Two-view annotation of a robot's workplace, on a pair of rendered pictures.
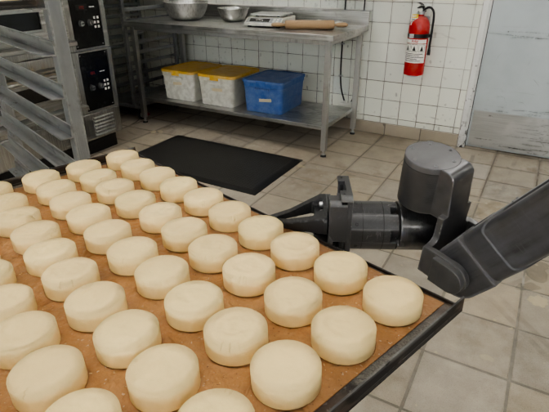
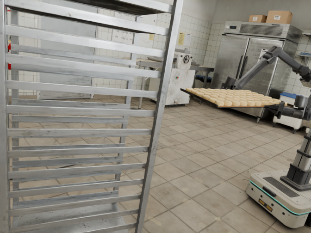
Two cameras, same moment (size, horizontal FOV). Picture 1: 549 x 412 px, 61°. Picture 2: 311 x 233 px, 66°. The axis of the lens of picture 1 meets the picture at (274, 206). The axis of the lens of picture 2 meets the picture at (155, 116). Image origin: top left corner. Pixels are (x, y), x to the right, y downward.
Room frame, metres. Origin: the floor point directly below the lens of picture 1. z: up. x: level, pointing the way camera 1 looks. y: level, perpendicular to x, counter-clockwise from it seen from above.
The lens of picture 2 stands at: (0.46, 1.80, 1.26)
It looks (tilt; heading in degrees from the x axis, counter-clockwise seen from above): 17 degrees down; 286
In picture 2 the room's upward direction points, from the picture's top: 10 degrees clockwise
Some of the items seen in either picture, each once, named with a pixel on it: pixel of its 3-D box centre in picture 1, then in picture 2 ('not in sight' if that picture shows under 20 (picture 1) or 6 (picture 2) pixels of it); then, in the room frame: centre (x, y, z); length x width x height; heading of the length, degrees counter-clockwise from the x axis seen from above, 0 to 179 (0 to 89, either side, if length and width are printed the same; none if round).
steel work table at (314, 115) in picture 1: (243, 72); not in sight; (4.05, 0.26, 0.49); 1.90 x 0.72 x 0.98; 61
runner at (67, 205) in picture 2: not in sight; (81, 202); (0.98, 0.97, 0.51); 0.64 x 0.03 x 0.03; 42
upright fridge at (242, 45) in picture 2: not in sight; (249, 71); (0.08, -4.22, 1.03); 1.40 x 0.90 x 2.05; 151
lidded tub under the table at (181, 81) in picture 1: (193, 80); not in sight; (4.32, 0.74, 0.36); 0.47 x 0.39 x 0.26; 149
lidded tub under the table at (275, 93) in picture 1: (274, 91); not in sight; (3.91, 0.00, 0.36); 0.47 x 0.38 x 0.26; 153
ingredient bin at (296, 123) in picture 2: not in sight; (292, 112); (-0.94, -3.80, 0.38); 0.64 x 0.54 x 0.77; 63
